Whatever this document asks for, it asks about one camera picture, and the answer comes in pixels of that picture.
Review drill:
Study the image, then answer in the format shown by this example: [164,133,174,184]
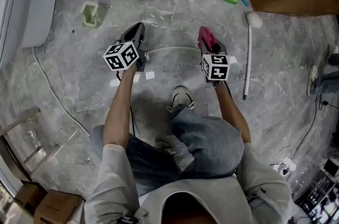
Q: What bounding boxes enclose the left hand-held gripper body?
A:
[103,39,147,72]

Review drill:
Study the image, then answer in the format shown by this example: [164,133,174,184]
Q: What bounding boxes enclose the small green cup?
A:
[81,2,108,29]

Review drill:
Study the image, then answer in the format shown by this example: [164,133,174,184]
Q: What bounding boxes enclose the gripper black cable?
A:
[116,71,141,137]
[224,82,234,102]

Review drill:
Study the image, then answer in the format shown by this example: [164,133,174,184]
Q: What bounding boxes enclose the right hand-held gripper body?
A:
[200,51,230,82]

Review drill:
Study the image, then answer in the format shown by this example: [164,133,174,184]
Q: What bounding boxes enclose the person's blue jeans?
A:
[91,107,245,183]

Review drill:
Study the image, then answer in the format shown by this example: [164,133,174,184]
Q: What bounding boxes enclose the looped white cable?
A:
[270,146,295,166]

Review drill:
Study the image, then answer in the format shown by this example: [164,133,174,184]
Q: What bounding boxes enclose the wooden chair with brown seat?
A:
[0,107,64,182]

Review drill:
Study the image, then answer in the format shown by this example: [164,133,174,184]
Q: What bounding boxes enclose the person's left shoe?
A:
[155,139,177,156]

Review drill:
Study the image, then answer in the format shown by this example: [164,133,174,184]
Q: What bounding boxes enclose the person's right forearm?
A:
[213,81,252,144]

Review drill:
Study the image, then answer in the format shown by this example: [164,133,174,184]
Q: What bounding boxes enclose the grey sweatshirt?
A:
[84,142,292,224]

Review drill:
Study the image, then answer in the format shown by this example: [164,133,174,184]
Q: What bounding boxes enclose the pink cloth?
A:
[198,26,216,49]

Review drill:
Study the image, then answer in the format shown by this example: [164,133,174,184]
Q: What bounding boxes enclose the person's left forearm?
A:
[102,69,136,147]

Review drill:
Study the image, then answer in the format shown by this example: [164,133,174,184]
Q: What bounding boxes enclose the small closed cardboard box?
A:
[14,183,47,216]

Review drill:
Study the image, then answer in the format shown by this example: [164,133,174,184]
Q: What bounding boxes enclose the black floor cable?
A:
[270,94,339,173]

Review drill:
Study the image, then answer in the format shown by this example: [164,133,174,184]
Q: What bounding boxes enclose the white toilet with tank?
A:
[0,0,61,70]

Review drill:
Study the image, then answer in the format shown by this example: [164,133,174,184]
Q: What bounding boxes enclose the white toilet brush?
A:
[243,11,263,101]

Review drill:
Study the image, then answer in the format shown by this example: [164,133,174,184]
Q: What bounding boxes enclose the person's right shoe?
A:
[166,86,197,113]

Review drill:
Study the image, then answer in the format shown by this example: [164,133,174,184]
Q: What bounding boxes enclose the torn cardboard box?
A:
[33,190,85,224]

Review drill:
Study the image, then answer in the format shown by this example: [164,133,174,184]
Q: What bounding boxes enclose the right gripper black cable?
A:
[224,82,234,102]

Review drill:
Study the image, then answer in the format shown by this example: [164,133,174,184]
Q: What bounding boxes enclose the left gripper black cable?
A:
[116,71,141,137]

